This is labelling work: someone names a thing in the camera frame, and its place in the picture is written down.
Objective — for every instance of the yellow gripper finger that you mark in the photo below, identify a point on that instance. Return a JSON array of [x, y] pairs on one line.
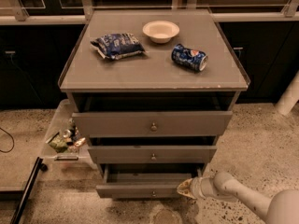
[[184, 188]]

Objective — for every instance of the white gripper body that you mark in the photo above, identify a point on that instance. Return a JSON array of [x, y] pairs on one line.
[[198, 188]]

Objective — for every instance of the grey bottom drawer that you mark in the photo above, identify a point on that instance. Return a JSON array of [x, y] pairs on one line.
[[145, 181]]

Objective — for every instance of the grey drawer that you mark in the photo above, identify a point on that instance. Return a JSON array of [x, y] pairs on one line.
[[152, 124], [151, 154], [145, 181]]

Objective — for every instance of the grey middle drawer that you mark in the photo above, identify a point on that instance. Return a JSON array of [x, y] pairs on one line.
[[151, 154]]

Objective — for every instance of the grey drawer cabinet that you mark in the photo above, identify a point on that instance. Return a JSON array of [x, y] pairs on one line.
[[151, 81]]

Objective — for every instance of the grey top drawer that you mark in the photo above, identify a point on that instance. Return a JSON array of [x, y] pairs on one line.
[[152, 124]]

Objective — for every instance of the blue pepsi can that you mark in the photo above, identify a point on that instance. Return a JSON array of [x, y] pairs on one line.
[[193, 59]]

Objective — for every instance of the clear plastic storage bin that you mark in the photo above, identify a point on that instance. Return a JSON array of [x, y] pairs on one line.
[[63, 124]]

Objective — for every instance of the green snack packet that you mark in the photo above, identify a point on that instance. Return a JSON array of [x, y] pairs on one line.
[[57, 143]]

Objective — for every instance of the white bowl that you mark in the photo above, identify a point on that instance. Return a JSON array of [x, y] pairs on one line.
[[160, 32]]

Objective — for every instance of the blue chip bag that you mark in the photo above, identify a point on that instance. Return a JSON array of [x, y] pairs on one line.
[[117, 46]]

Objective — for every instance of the white cylindrical post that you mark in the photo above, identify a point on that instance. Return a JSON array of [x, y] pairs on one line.
[[289, 98]]

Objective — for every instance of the black floor rail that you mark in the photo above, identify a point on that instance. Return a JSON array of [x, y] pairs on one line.
[[25, 194]]

